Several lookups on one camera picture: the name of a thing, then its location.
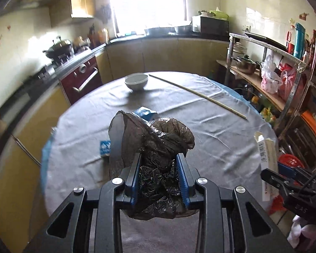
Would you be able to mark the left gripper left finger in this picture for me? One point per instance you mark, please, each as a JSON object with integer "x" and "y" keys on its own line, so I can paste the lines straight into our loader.
{"x": 120, "y": 193}

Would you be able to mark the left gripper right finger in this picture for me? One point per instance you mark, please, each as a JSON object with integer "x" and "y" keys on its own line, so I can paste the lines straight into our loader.
{"x": 200, "y": 193}

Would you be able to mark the black plastic bag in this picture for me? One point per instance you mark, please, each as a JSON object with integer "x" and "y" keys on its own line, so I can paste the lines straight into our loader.
{"x": 159, "y": 143}

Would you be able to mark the white paper carton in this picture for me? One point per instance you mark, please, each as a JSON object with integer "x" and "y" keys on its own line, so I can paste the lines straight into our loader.
{"x": 267, "y": 150}

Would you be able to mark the red plastic trash basket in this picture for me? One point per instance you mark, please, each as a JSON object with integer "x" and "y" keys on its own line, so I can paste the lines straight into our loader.
{"x": 290, "y": 161}

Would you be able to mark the blue flat carton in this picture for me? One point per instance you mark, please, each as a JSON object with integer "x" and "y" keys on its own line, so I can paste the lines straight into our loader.
{"x": 105, "y": 148}

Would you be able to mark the grey tablecloth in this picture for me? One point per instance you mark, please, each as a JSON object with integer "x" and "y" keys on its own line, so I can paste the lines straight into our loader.
{"x": 175, "y": 113}

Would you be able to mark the blue milk carton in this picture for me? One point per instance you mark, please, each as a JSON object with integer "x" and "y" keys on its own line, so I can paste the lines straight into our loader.
{"x": 146, "y": 114}

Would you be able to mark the yellow lower cabinets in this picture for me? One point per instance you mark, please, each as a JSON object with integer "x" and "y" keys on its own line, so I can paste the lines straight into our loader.
{"x": 21, "y": 204}

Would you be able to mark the yellow cabinets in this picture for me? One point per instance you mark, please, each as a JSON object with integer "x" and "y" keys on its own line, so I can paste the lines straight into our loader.
{"x": 64, "y": 12}
{"x": 21, "y": 204}

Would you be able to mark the metal storage rack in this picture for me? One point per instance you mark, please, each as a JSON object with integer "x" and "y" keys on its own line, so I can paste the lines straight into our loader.
{"x": 287, "y": 84}

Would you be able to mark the white ceramic bowl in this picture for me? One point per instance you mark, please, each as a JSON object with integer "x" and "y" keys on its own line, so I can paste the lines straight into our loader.
{"x": 136, "y": 81}

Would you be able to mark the white pink plastic bag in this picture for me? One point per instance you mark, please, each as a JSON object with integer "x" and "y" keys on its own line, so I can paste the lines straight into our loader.
{"x": 270, "y": 82}

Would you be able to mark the dark red oven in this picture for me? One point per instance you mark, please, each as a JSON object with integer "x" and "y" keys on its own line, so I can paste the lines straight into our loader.
{"x": 81, "y": 81}

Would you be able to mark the long wooden stick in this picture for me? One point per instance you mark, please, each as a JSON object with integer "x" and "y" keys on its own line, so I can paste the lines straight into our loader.
{"x": 202, "y": 96}

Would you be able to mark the steel pot with lid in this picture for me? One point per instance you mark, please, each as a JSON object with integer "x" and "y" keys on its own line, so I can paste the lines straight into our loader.
{"x": 245, "y": 64}

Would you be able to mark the gas stove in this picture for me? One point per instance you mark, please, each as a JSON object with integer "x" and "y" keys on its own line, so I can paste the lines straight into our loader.
{"x": 51, "y": 71}

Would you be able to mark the teal thermos bottle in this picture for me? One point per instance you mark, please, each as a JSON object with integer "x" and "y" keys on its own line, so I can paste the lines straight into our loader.
{"x": 299, "y": 41}

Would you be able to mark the black wok with lid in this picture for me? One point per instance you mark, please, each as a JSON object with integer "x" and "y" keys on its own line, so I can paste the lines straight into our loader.
{"x": 59, "y": 48}

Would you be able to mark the metal basin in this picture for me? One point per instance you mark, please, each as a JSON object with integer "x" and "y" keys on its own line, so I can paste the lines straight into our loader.
{"x": 185, "y": 29}

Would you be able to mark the black microwave oven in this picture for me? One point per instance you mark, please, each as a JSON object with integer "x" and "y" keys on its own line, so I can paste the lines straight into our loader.
{"x": 208, "y": 25}

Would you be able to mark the yellow upper cabinets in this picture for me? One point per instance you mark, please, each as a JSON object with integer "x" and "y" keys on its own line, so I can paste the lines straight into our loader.
{"x": 64, "y": 12}

